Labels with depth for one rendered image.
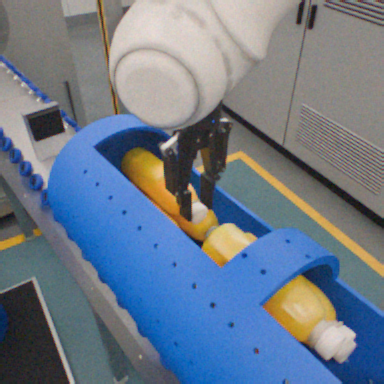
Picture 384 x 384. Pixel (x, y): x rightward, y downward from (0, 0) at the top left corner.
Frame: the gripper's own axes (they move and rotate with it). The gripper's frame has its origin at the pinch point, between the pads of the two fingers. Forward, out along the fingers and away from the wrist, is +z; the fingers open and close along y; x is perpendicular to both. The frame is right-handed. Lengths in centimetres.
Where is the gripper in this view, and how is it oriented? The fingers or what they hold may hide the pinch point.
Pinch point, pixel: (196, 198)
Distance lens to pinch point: 69.5
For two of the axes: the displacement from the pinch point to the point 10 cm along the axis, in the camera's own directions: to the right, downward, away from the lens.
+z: 0.0, 7.4, 6.7
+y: -7.8, 4.2, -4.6
